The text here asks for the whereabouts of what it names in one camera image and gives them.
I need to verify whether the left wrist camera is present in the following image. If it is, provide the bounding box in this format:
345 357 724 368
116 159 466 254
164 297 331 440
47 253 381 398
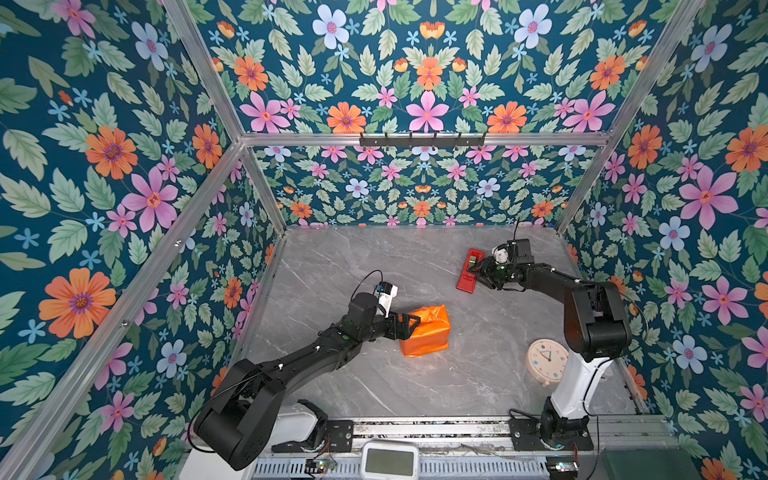
374 281 398 317

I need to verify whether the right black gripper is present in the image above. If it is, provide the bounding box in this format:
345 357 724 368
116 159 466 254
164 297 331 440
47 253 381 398
468 256 517 289

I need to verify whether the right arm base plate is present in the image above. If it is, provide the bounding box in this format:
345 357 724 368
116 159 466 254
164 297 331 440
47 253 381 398
508 417 595 451

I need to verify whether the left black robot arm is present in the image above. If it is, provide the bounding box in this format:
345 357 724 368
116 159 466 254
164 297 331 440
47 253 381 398
193 292 421 471

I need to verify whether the red tape dispenser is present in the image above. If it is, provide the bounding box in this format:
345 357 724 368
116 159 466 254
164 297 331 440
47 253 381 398
456 248 485 294

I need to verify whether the white box bottom left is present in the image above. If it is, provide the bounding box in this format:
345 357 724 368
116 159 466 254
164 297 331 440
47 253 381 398
178 450 256 480

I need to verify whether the green mat bottom right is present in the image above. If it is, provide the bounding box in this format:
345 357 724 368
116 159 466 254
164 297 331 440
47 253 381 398
601 449 699 480

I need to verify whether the white display device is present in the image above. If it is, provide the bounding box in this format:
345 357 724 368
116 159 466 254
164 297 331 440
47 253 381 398
360 440 420 480

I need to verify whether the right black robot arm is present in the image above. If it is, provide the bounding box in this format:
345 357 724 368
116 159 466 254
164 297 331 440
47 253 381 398
457 239 631 450

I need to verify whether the white round clock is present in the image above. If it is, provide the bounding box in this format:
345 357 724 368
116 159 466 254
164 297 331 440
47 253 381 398
525 338 569 387

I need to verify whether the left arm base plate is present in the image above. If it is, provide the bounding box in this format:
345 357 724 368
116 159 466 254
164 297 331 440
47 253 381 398
270 420 355 454

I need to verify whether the black hook rail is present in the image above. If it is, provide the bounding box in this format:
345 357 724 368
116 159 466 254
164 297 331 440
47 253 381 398
358 132 486 149

